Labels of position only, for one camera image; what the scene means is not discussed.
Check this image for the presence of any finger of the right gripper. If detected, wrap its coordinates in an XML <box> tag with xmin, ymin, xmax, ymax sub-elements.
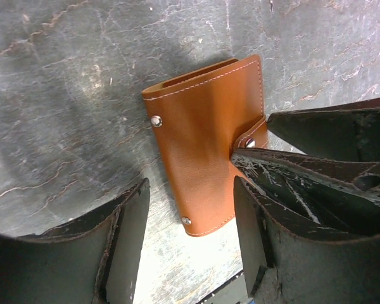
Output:
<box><xmin>267</xmin><ymin>108</ymin><xmax>380</xmax><ymax>162</ymax></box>
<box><xmin>231</xmin><ymin>148</ymin><xmax>380</xmax><ymax>236</ymax></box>

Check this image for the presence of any brown leather card holder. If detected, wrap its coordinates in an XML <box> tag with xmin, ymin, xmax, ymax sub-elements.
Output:
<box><xmin>142</xmin><ymin>54</ymin><xmax>269</xmax><ymax>237</ymax></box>

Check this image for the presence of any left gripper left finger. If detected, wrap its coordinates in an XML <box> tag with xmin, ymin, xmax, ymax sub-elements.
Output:
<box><xmin>0</xmin><ymin>179</ymin><xmax>150</xmax><ymax>303</ymax></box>

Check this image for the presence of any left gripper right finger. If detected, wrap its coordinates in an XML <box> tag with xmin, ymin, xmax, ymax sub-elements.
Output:
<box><xmin>234</xmin><ymin>177</ymin><xmax>380</xmax><ymax>303</ymax></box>

